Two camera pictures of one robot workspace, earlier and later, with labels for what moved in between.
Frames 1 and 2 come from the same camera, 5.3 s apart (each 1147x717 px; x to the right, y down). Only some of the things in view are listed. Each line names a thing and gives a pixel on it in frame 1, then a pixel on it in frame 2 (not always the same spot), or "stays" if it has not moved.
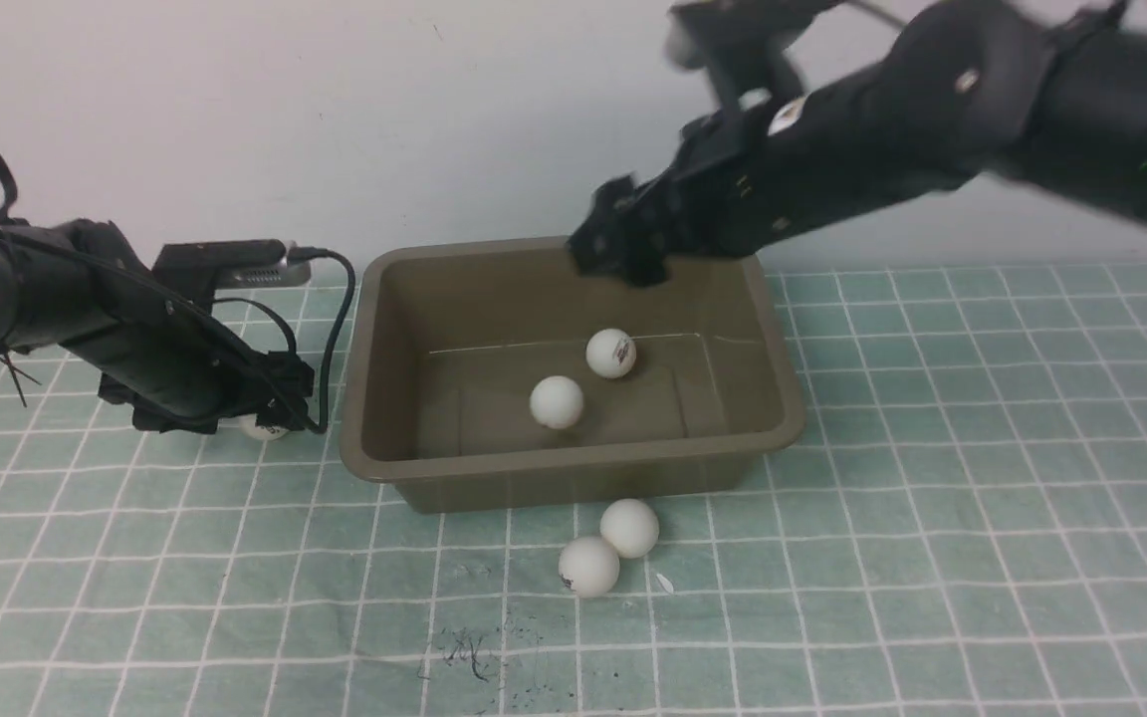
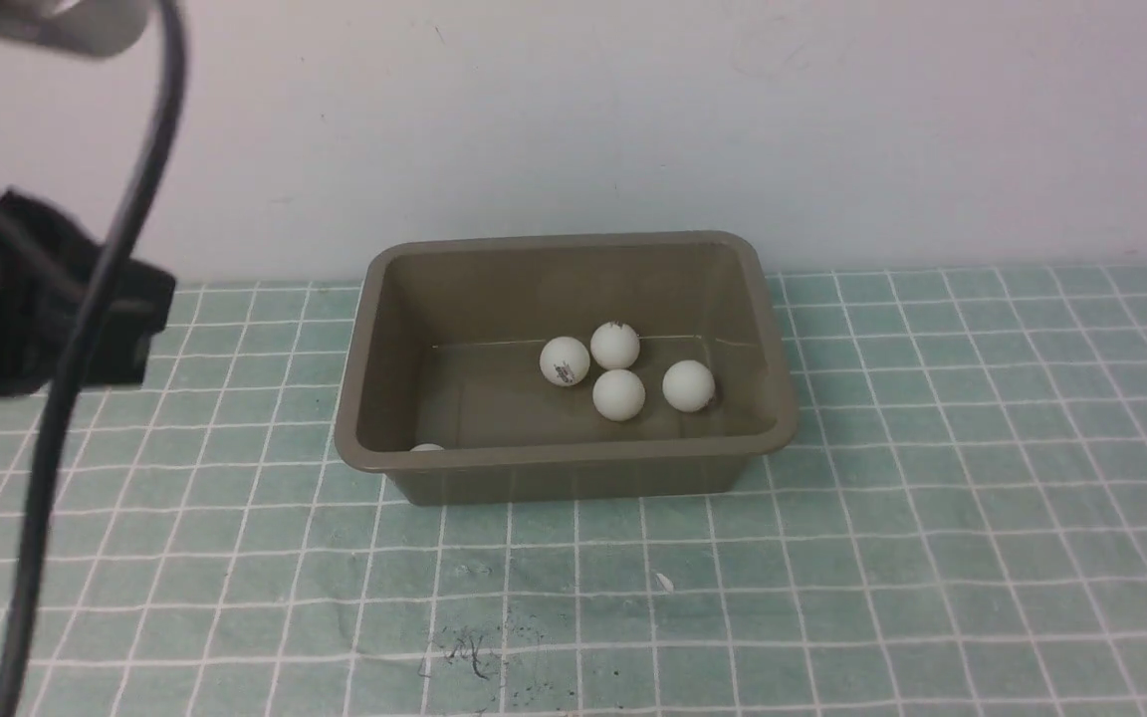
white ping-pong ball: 610,354 stays
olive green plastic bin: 497,373 stays
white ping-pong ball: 556,401 → 618,395
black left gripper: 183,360 → 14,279
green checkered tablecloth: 1001,507 stays
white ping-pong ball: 630,526 → 688,385
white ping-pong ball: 588,567 → 565,360
